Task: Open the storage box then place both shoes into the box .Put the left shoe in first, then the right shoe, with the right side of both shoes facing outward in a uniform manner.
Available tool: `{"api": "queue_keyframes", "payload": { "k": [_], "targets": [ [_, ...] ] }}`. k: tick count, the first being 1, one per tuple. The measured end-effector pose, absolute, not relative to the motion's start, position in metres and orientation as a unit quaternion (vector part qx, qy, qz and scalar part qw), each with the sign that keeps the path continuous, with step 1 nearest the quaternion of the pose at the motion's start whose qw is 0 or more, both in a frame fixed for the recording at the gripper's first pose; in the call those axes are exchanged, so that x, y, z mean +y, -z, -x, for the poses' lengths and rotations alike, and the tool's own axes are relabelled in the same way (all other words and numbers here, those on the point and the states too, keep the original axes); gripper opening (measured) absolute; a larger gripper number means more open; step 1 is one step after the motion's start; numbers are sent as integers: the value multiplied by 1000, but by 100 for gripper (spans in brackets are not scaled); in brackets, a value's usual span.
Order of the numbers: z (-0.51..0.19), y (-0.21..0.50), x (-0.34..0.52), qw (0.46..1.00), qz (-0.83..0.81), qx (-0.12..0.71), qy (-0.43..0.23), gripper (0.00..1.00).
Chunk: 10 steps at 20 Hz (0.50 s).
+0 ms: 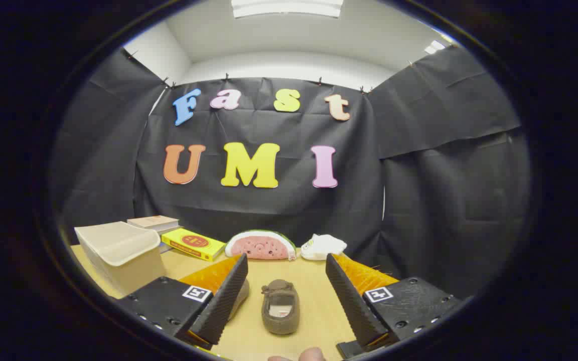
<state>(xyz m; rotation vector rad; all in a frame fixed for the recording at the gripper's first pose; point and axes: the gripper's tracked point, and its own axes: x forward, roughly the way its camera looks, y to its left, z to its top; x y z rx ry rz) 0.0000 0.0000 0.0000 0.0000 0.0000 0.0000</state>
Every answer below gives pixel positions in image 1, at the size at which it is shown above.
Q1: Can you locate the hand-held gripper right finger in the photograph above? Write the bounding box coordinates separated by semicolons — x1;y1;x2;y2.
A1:
325;253;465;360

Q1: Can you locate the large ceiling light panel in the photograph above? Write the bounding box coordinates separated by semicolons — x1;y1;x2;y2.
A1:
231;0;344;19

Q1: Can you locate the watermelon slice plush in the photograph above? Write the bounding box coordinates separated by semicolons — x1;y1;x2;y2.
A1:
225;230;297;261

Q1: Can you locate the cream storage box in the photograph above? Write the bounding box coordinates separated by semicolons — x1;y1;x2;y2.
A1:
74;221;168;297

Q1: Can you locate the yellow book with red label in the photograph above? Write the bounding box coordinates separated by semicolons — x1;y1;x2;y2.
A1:
161;228;227;262

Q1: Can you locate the brown fuzzy shoe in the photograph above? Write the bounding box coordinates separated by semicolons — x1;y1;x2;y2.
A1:
228;278;250;321
261;279;301;335

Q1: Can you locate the white plush toy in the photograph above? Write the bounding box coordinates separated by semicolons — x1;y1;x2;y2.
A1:
300;234;348;261

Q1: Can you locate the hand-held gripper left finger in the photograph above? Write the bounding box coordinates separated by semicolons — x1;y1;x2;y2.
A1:
113;253;250;351

